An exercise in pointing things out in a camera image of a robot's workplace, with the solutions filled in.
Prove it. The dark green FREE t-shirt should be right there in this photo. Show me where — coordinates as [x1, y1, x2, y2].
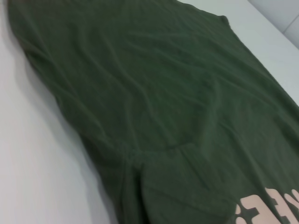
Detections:
[7, 0, 299, 224]

